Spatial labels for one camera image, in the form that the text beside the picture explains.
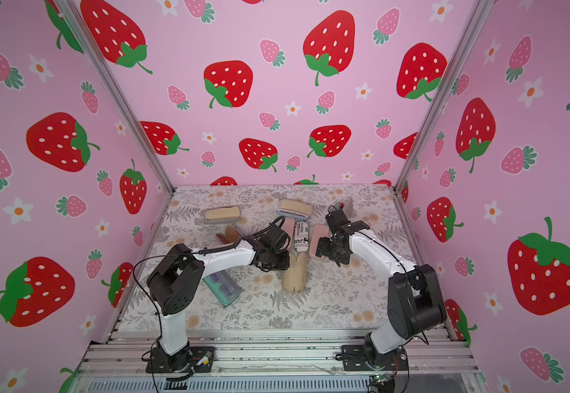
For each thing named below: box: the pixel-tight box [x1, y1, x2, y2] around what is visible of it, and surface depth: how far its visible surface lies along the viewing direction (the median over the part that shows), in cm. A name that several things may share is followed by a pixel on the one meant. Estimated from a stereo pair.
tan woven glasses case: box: [281, 251, 308, 294], surface depth 93 cm
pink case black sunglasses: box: [308, 223, 331, 257], surface depth 103 cm
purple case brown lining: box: [215, 225, 247, 249], surface depth 103 cm
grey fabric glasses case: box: [203, 205, 241, 225], surface depth 113 cm
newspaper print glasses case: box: [292, 219, 311, 255], surface depth 102 cm
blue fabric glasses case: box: [275, 198, 313, 220], surface depth 116 cm
